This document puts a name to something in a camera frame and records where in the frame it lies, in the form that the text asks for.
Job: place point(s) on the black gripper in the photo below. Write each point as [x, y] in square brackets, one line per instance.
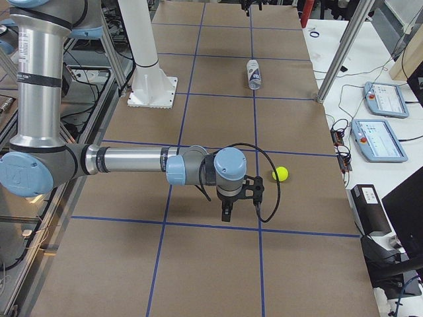
[228, 200]

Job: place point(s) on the yellow tennis ball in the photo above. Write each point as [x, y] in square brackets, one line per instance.
[281, 173]

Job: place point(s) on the white blue tennis ball can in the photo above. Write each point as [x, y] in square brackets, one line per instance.
[253, 74]

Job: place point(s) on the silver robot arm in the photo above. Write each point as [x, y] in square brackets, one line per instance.
[39, 160]

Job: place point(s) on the small electronics board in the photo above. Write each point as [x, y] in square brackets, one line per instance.
[343, 153]

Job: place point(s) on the black box with label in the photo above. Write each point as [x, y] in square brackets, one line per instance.
[368, 208]

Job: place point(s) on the teach pendant near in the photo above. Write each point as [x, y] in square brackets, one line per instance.
[377, 142]

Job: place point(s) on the teach pendant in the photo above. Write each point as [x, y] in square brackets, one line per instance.
[377, 142]
[384, 99]

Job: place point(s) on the black monitor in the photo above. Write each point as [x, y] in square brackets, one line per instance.
[403, 206]

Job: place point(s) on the teach pendant far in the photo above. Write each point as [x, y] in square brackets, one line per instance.
[384, 99]

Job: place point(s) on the red cylinder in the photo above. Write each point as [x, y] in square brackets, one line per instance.
[306, 12]

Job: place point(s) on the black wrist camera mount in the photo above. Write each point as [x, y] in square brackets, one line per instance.
[253, 189]

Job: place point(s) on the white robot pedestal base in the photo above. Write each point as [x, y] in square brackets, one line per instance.
[150, 86]

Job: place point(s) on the aluminium frame post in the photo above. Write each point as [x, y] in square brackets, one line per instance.
[352, 29]

